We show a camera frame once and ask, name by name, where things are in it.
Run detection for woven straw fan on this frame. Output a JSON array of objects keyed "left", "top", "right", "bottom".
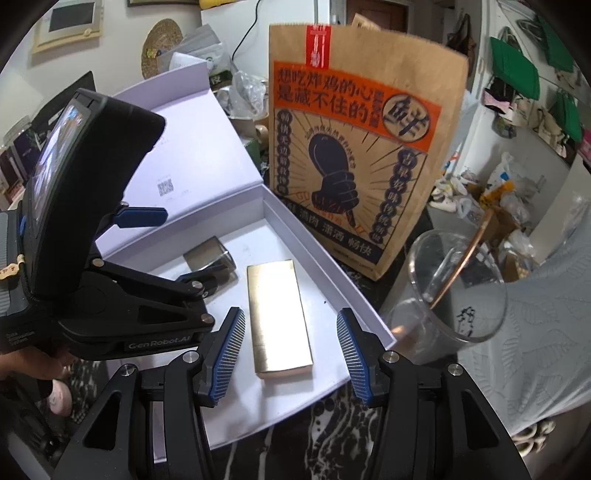
[{"left": 141, "top": 21, "right": 185, "bottom": 72}]

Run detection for copper stirring spoon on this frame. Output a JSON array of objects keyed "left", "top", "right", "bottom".
[{"left": 429, "top": 210, "right": 495, "bottom": 308}]

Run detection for black power cable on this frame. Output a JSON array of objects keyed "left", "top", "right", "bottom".
[{"left": 230, "top": 0, "right": 260, "bottom": 70}]

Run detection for brown door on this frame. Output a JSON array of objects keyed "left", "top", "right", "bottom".
[{"left": 346, "top": 0, "right": 409, "bottom": 33}]

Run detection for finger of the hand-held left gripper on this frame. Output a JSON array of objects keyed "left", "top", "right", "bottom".
[
  {"left": 59, "top": 257, "right": 220, "bottom": 345},
  {"left": 95, "top": 203, "right": 168, "bottom": 232}
]

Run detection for printed brown paper bag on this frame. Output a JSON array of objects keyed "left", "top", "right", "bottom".
[{"left": 268, "top": 14, "right": 469, "bottom": 282}]

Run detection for person's left hand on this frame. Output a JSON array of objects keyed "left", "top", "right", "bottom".
[{"left": 0, "top": 345, "right": 73, "bottom": 417}]

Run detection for pile of plastic bags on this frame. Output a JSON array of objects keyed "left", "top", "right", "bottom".
[{"left": 429, "top": 152, "right": 539, "bottom": 236}]

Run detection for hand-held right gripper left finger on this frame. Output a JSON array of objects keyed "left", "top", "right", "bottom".
[{"left": 55, "top": 307, "right": 247, "bottom": 480}]

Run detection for black printed brochure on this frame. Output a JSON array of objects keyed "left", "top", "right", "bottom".
[{"left": 0, "top": 122, "right": 44, "bottom": 206}]

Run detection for green tote bag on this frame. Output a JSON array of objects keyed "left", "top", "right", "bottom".
[
  {"left": 489, "top": 37, "right": 541, "bottom": 100},
  {"left": 554, "top": 90, "right": 583, "bottom": 144}
]

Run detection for gold rectangular case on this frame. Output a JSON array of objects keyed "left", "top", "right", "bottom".
[{"left": 246, "top": 259, "right": 315, "bottom": 380}]

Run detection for beige slippers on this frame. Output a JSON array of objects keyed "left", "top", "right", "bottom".
[{"left": 512, "top": 422, "right": 559, "bottom": 455}]

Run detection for grey plastic mailer bag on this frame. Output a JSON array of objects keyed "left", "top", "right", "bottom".
[{"left": 178, "top": 23, "right": 232, "bottom": 72}]

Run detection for white fridge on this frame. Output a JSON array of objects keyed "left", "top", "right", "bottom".
[{"left": 201, "top": 0, "right": 333, "bottom": 79}]

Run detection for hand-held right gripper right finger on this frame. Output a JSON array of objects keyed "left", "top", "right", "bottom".
[{"left": 336, "top": 308, "right": 532, "bottom": 480}]

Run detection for lavender gift box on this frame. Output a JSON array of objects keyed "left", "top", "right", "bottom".
[{"left": 95, "top": 60, "right": 398, "bottom": 464}]

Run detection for dark hanging bag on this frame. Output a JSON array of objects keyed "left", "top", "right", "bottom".
[{"left": 445, "top": 14, "right": 477, "bottom": 70}]

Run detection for beige wall control panel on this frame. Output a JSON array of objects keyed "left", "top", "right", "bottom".
[{"left": 32, "top": 0, "right": 109, "bottom": 54}]

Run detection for grey translucent hair clip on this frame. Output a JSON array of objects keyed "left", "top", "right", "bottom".
[{"left": 183, "top": 235, "right": 238, "bottom": 283}]

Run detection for clear glass cup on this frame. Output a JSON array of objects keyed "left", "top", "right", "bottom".
[{"left": 385, "top": 229, "right": 509, "bottom": 365}]

